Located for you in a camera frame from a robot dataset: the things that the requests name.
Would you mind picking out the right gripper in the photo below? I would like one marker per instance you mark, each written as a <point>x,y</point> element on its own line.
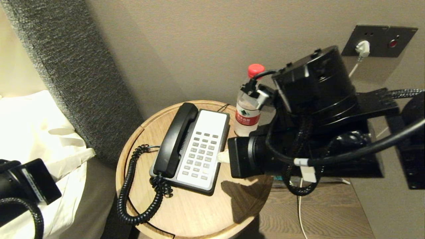
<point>244,157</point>

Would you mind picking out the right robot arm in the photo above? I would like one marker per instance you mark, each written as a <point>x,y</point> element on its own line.
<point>318,86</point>

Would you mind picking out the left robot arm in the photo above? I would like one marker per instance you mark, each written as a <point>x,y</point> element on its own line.
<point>9,189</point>

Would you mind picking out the phone base with grey keypad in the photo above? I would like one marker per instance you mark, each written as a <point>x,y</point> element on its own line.
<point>203,149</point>

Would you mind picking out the thin black phone line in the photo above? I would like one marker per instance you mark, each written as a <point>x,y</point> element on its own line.
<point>223,107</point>

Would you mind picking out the black phone handset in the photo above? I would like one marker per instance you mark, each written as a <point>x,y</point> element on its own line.
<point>174,139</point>

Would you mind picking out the clear water bottle red cap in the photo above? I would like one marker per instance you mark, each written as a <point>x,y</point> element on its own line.
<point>247,116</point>

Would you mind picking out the round wooden side table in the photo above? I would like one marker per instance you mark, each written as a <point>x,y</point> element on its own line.
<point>196,209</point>

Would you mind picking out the grey upholstered headboard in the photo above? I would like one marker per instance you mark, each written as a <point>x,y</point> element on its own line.
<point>73,76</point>

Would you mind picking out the white power plug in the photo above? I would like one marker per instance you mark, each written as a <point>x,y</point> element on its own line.
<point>362,48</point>

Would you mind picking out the white pillow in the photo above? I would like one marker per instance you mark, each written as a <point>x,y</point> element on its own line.
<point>36,132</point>

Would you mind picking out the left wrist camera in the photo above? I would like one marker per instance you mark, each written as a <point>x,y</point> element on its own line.
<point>43,181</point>

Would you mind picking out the dark grey wall socket plate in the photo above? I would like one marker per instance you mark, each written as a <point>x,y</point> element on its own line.
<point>382,39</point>

